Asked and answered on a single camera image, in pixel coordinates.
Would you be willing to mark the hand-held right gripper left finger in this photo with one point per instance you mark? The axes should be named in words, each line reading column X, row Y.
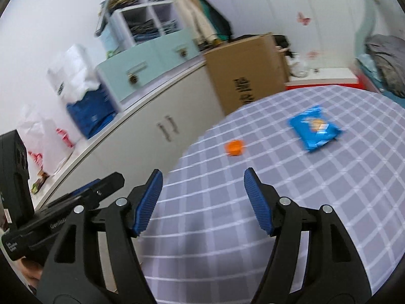
column 147, row 205

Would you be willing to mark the large cardboard box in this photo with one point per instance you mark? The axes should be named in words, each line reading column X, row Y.
column 243, row 72

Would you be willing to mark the small pink butterfly sticker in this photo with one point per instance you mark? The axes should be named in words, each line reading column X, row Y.
column 313, row 53

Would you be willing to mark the small snack packets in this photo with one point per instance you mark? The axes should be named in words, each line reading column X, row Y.
column 40, row 180

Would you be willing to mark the blue snack packet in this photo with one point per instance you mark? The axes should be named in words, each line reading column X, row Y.
column 316, row 128

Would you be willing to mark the pink butterfly wall sticker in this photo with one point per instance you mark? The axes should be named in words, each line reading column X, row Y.
column 303, row 18

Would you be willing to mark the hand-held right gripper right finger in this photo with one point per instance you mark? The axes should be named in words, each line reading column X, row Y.
column 258, row 202

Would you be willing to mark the teal drawer cabinet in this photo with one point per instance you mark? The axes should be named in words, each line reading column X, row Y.
column 148, row 63

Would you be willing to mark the hanging clothes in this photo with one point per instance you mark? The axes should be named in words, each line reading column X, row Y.
column 202, row 19

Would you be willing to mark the teal bed sheet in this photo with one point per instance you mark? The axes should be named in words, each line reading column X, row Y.
column 370, row 69

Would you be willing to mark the red and white platform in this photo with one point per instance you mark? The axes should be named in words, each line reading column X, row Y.
column 332, row 80

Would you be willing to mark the blue bag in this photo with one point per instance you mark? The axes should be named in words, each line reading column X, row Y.
column 90, row 114

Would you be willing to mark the crumpled white bag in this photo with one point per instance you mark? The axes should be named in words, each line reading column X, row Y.
column 299, row 66

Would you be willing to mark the person's left hand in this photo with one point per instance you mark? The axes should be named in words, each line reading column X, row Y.
column 30, row 272

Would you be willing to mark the black bag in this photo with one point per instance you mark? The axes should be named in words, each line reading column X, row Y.
column 281, row 41

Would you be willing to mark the white cubby shelf unit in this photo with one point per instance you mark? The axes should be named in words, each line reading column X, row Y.
column 145, row 6

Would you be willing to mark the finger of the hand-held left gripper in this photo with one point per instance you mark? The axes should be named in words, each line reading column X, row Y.
column 109, row 185
column 87, row 187

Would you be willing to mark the grey metal pole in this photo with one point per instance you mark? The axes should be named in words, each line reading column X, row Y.
column 107, row 3

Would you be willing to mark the white plastic bag red print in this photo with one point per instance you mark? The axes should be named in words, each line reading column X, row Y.
column 41, row 139

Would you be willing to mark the small orange wrapper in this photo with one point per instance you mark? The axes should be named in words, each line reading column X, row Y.
column 235, row 148

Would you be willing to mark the grey blanket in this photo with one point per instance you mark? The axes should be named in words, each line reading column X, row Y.
column 387, row 63

